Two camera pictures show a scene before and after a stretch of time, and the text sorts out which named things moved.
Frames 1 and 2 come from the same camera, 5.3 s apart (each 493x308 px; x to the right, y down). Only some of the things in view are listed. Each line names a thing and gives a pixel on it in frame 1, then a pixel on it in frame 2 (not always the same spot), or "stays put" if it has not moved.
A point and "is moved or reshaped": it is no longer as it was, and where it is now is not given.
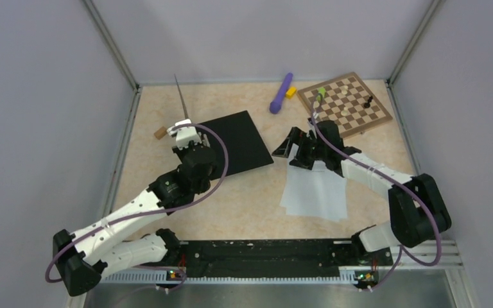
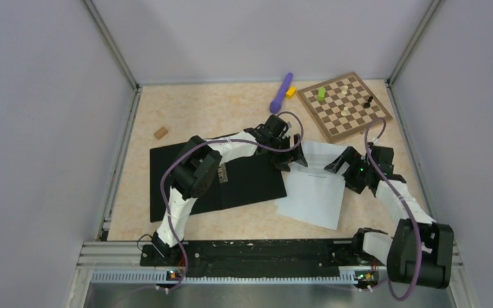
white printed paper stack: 320,192 is moved or reshaped
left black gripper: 180,153 -> 296,155
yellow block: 291,92 stays put
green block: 321,90 stays put
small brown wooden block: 160,133 stays put
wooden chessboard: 348,102 stays put
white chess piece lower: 345,112 stays put
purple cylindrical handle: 275,105 stays put
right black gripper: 284,151 -> 350,155
